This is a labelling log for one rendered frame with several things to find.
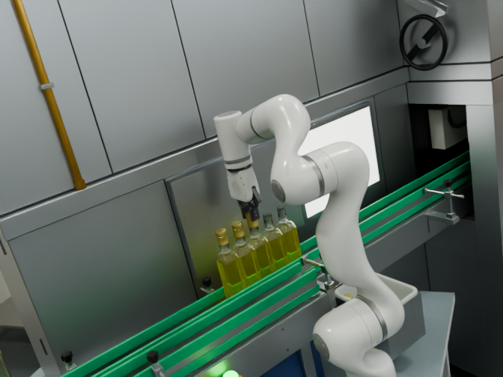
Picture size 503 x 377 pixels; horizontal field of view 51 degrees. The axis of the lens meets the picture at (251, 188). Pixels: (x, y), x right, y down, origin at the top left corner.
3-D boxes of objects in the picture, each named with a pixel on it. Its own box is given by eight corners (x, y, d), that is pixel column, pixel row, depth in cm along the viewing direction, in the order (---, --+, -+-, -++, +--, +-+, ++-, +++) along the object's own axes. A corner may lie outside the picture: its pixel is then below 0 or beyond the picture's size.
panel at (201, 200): (376, 181, 216) (365, 101, 205) (382, 182, 214) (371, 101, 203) (193, 277, 171) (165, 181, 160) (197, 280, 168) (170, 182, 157)
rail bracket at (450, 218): (433, 226, 211) (427, 174, 203) (471, 235, 197) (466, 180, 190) (425, 231, 208) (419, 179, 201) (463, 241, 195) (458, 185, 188)
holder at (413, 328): (361, 305, 189) (355, 268, 184) (426, 333, 167) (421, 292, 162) (328, 328, 181) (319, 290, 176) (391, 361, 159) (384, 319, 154)
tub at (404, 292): (370, 290, 183) (366, 268, 180) (424, 312, 165) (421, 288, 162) (334, 314, 174) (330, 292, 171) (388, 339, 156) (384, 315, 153)
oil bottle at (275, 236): (284, 279, 177) (271, 222, 170) (294, 284, 173) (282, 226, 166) (271, 286, 174) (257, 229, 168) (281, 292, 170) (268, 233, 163)
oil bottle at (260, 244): (270, 286, 174) (257, 230, 168) (281, 292, 170) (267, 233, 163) (257, 295, 172) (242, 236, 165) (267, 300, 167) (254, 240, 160)
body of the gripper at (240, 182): (218, 165, 158) (227, 199, 162) (238, 169, 150) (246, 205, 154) (238, 157, 162) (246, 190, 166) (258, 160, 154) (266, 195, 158)
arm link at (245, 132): (302, 91, 133) (257, 114, 161) (246, 108, 127) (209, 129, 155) (313, 125, 133) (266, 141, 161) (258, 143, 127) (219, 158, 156)
